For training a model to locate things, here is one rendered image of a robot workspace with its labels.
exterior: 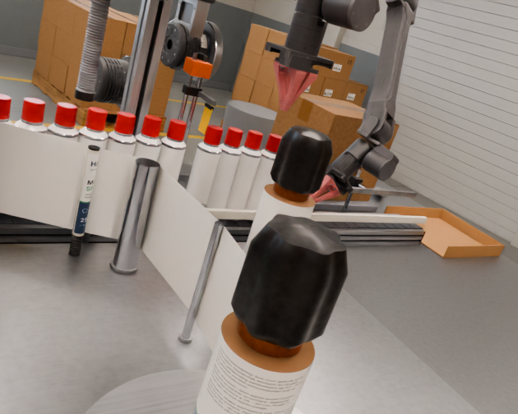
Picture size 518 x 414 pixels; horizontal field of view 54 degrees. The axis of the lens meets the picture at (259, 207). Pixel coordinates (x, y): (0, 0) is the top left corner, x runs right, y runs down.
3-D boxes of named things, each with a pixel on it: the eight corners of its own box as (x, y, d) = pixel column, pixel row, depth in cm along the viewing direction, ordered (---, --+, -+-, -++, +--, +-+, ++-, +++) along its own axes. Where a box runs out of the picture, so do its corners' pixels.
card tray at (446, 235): (443, 258, 148) (449, 246, 146) (381, 216, 167) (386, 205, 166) (499, 255, 165) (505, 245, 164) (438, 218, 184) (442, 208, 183)
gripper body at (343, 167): (339, 179, 121) (361, 158, 122) (313, 163, 129) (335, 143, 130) (349, 195, 126) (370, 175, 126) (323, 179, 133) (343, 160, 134)
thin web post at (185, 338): (181, 345, 71) (215, 226, 64) (175, 336, 72) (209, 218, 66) (193, 343, 72) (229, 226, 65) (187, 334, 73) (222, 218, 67)
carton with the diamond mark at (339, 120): (304, 200, 152) (335, 113, 142) (259, 167, 169) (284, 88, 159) (369, 201, 171) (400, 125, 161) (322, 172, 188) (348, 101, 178)
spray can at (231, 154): (206, 221, 110) (232, 132, 103) (195, 210, 114) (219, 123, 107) (226, 221, 114) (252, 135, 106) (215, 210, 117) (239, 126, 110)
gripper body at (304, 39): (332, 72, 84) (347, 27, 82) (284, 61, 78) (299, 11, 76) (308, 63, 89) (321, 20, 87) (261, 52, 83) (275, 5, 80)
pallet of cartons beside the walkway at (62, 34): (164, 132, 482) (187, 36, 450) (79, 126, 425) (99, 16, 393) (108, 92, 558) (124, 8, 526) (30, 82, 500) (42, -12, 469)
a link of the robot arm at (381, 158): (383, 128, 132) (370, 112, 125) (418, 147, 125) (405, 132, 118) (355, 165, 133) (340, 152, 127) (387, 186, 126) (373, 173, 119)
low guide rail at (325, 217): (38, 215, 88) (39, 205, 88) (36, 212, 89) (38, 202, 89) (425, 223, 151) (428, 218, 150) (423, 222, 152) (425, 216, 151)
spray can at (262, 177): (247, 223, 116) (275, 139, 109) (235, 213, 120) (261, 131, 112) (265, 223, 119) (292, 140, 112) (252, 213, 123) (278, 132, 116)
